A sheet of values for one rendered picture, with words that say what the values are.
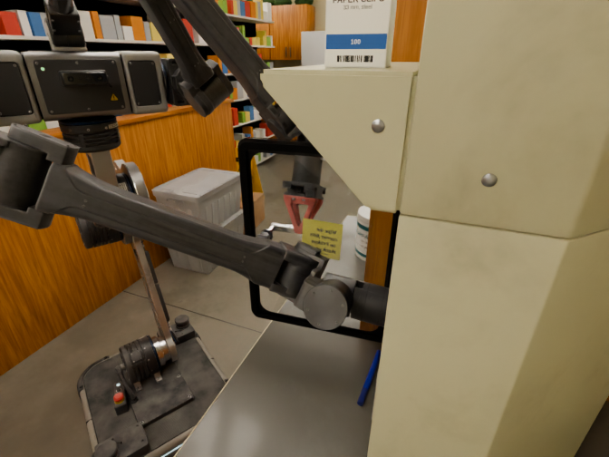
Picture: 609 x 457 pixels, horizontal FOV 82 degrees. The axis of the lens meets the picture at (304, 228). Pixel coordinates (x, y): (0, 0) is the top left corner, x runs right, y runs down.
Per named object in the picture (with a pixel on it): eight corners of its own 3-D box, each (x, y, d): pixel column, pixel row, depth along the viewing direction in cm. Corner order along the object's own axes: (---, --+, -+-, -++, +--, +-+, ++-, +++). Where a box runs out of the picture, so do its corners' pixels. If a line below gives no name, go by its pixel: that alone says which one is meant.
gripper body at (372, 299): (410, 275, 54) (362, 263, 56) (406, 316, 45) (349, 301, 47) (401, 308, 57) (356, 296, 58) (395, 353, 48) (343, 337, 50)
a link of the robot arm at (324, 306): (300, 239, 57) (279, 287, 57) (277, 242, 46) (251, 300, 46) (368, 273, 54) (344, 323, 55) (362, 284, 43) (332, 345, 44)
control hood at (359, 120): (430, 134, 53) (441, 62, 49) (398, 216, 27) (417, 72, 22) (356, 129, 57) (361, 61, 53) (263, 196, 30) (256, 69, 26)
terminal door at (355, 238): (389, 345, 71) (417, 149, 54) (251, 316, 79) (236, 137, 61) (389, 342, 72) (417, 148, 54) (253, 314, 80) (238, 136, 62)
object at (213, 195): (246, 209, 300) (244, 171, 285) (204, 240, 250) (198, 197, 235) (206, 202, 314) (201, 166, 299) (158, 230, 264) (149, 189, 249)
